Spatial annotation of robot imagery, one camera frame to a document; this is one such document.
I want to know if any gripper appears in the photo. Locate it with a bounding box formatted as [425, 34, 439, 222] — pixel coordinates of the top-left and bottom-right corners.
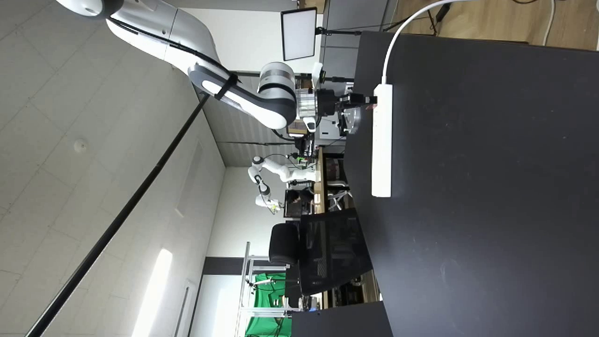
[317, 88, 378, 117]

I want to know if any white power strip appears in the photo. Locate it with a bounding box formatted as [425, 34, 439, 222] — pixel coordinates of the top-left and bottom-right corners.
[372, 84, 393, 198]

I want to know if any round silver object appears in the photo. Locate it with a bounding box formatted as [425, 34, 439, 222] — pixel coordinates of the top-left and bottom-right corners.
[343, 107, 362, 136]

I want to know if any light panel on stand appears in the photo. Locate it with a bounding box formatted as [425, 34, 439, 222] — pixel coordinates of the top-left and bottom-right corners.
[280, 7, 364, 62]

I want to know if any monitor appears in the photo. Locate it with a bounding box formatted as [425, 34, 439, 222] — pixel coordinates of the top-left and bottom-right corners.
[284, 189, 310, 219]

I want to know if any black office chair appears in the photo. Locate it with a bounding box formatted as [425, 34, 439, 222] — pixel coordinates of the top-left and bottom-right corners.
[269, 208, 375, 308]

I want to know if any black table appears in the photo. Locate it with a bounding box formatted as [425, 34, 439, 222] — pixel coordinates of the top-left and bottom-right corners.
[290, 301, 394, 337]

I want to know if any green backdrop cloth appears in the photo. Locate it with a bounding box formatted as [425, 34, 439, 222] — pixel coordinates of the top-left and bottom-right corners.
[245, 273, 293, 337]

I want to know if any thin white cable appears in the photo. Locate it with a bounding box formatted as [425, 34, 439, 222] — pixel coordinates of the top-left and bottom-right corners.
[542, 0, 556, 46]

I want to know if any aluminium frame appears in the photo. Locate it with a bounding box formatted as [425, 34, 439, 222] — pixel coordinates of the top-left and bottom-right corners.
[235, 242, 292, 337]

